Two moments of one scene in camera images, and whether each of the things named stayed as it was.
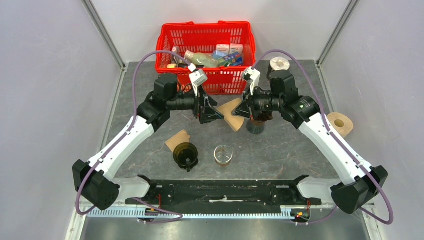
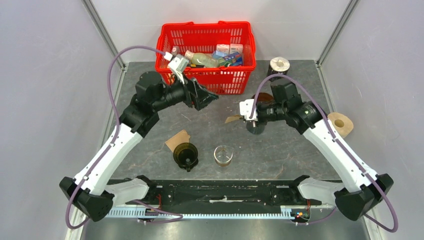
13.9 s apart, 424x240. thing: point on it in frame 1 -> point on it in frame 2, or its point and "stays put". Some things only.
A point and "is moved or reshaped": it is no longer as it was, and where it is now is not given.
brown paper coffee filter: x=226 y=110 is moved or reshaped
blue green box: x=228 y=59 stays put
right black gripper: x=242 y=111 -> x=259 y=121
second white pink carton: x=236 y=47 stays put
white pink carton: x=223 y=48 stays put
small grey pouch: x=175 y=58 stays put
